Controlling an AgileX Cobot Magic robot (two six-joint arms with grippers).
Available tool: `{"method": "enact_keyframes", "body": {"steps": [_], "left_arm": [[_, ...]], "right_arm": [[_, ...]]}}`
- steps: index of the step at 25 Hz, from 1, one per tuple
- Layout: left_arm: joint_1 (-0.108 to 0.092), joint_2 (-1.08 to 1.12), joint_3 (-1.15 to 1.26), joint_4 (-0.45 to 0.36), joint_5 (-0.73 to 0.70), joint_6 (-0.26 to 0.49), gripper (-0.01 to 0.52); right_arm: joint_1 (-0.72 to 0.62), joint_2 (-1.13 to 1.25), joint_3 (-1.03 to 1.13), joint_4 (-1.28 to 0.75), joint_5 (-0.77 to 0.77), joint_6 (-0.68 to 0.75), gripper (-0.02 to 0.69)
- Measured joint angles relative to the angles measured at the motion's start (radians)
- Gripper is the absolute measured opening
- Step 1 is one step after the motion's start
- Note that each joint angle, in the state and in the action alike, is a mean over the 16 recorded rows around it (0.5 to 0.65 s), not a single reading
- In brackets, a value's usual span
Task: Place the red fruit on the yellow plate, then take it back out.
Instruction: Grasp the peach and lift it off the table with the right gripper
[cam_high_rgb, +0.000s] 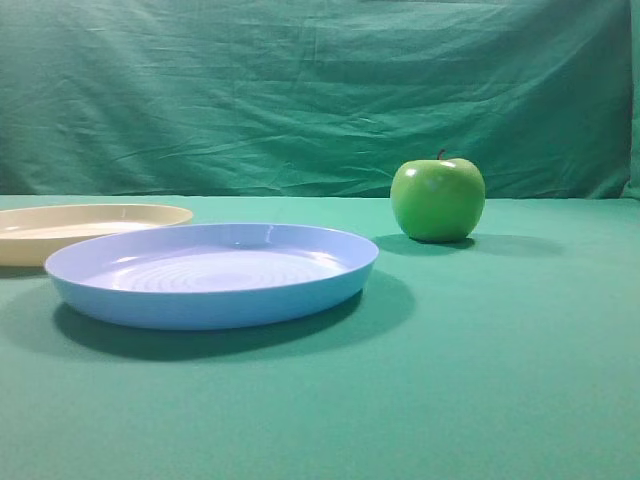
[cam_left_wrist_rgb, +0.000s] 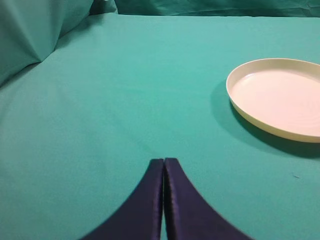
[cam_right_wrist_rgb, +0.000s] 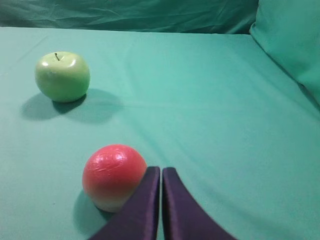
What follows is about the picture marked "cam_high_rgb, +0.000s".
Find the blue plastic plate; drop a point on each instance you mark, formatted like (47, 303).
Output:
(212, 276)

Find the cream yellow plastic plate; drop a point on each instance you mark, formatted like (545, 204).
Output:
(30, 235)

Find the green apple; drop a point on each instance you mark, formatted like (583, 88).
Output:
(438, 200)

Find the green backdrop cloth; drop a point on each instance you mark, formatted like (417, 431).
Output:
(317, 98)

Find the green tablecloth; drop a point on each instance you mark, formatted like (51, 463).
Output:
(513, 356)

